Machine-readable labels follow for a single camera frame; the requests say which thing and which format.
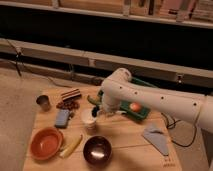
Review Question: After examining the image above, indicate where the dark maroon bowl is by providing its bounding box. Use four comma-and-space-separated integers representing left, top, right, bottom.
83, 136, 112, 166

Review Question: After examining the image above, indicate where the white paper cup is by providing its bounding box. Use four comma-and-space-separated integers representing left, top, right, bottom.
81, 108, 97, 129

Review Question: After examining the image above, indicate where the green plastic tray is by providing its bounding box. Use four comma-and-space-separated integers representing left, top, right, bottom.
100, 76, 150, 121

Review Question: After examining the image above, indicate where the green cucumber toy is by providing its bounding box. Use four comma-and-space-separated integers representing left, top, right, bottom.
87, 95, 101, 106

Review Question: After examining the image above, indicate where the orange bowl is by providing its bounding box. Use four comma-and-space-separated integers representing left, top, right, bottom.
30, 127, 63, 161

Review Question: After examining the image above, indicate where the orange ball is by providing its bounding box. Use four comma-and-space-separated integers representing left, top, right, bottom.
130, 103, 142, 112

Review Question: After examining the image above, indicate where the brown grapes toy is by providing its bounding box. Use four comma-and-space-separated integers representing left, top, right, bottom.
56, 100, 79, 110

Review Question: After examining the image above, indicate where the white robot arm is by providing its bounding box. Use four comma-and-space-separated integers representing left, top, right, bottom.
101, 68, 213, 134

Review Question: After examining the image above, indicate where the wooden board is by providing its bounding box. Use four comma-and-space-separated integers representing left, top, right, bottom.
23, 86, 182, 171

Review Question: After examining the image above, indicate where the small metal cup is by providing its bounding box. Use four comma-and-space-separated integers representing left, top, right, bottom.
36, 95, 51, 112

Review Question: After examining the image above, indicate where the striped chocolate cake toy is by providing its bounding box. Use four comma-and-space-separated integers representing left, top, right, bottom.
61, 89, 82, 101

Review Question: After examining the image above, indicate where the yellow corn toy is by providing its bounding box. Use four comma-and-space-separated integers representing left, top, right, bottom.
59, 135, 83, 158

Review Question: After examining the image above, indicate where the blue sponge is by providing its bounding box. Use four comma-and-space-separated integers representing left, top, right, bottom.
55, 110, 70, 128

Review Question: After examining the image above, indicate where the black and white dish brush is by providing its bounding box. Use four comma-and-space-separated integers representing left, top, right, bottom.
92, 106, 126, 118

